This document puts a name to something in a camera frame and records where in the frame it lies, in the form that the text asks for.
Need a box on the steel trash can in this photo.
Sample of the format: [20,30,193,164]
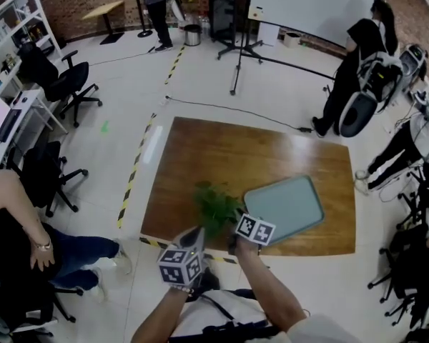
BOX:
[183,23,202,47]

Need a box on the grey machine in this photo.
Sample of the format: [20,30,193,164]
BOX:
[399,44,429,93]

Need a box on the person's black chest strap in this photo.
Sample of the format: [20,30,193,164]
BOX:
[185,291,283,343]

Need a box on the beaded bracelet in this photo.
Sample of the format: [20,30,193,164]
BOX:
[170,285,195,297]

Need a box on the black screen on stand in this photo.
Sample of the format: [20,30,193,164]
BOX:
[192,0,265,66]

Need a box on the small cardboard box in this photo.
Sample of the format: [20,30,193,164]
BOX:
[283,31,302,49]

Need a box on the green potted plant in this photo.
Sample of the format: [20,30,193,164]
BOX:
[192,180,246,243]

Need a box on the grey-green tray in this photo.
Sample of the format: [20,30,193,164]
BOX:
[242,174,325,246]

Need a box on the person's white shirt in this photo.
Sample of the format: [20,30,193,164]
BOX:
[169,287,362,343]

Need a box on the black office chair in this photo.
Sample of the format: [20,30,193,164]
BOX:
[395,165,429,232]
[6,140,89,218]
[0,280,85,337]
[18,42,104,129]
[367,223,429,329]

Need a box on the large whiteboard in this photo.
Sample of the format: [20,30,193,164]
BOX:
[247,0,385,49]

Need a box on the open laptop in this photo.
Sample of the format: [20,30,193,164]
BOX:
[0,96,23,143]

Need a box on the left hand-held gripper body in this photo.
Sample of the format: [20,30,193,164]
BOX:
[156,226,207,288]

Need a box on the person's left forearm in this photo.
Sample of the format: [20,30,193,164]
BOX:
[130,288,194,343]

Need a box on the white desk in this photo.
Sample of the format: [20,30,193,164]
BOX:
[0,86,69,166]

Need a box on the small wooden high table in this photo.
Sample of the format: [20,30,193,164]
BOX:
[81,0,126,46]

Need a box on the white shelf unit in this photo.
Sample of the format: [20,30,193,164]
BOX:
[0,0,64,87]

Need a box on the black pole stand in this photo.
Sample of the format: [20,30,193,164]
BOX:
[134,0,155,39]

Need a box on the black floor cable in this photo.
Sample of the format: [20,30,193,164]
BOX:
[164,94,315,134]

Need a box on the person's right forearm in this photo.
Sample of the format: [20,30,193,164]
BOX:
[235,243,309,332]

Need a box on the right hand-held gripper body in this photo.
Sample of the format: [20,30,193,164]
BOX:
[235,213,276,246]

